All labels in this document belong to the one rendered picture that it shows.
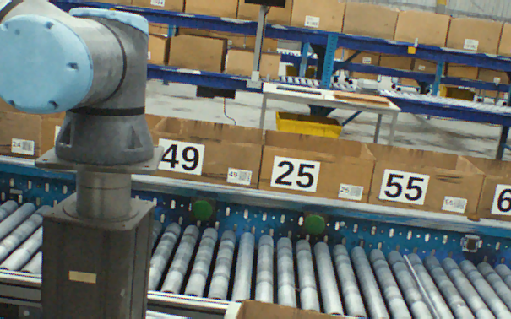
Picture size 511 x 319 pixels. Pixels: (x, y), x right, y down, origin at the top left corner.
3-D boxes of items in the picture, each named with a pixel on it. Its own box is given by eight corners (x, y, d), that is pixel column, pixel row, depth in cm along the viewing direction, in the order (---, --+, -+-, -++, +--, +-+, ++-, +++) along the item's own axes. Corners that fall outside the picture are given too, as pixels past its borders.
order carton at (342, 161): (257, 191, 203) (263, 145, 199) (258, 170, 232) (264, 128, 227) (366, 206, 203) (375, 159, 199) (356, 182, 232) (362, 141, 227)
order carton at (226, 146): (146, 177, 203) (150, 131, 199) (162, 157, 232) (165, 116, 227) (257, 191, 203) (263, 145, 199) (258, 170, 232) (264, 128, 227)
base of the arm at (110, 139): (148, 167, 104) (150, 112, 102) (42, 160, 102) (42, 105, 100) (157, 146, 122) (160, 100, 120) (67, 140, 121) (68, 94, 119)
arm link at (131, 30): (157, 103, 116) (162, 14, 113) (122, 112, 100) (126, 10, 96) (89, 95, 119) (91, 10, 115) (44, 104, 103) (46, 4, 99)
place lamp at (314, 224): (303, 234, 198) (306, 214, 197) (303, 232, 200) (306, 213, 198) (323, 236, 198) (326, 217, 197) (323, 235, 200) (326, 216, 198)
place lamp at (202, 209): (191, 218, 198) (192, 200, 197) (191, 218, 200) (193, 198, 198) (210, 221, 198) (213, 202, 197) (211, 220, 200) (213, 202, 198)
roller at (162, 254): (133, 304, 153) (133, 288, 151) (166, 232, 203) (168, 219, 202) (151, 306, 153) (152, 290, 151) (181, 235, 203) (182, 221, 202)
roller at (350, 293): (348, 332, 153) (351, 316, 151) (330, 254, 203) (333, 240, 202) (366, 334, 153) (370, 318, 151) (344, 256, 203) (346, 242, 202)
